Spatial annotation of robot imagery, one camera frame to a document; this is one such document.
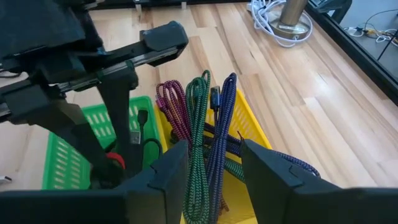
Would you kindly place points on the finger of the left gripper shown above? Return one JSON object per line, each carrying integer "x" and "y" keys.
{"x": 119, "y": 102}
{"x": 62, "y": 121}

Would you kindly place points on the yellow plastic basket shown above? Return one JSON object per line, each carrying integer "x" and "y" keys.
{"x": 248, "y": 121}

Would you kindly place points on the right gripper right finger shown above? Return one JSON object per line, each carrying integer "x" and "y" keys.
{"x": 273, "y": 193}

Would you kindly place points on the white dome table lamp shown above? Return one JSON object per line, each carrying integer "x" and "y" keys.
{"x": 292, "y": 12}

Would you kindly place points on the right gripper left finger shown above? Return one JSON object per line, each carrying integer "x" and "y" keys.
{"x": 158, "y": 193}

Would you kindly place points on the green plastic basket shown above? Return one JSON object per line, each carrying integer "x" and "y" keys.
{"x": 65, "y": 161}

